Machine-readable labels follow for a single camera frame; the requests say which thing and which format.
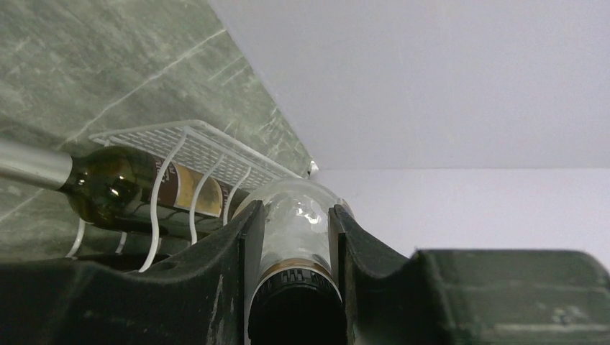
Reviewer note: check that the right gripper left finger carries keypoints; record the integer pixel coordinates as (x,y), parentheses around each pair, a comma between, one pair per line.
(197,296)

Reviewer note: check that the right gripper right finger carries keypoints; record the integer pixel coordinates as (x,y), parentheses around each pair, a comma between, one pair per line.
(466,296)

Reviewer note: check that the clear bottle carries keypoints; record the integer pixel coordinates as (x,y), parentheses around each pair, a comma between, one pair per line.
(296,299)

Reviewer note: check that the white wire wine rack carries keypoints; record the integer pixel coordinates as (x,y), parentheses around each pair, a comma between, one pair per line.
(197,146)

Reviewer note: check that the dark bottle silver cap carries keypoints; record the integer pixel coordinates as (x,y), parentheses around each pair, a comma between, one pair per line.
(112,188)

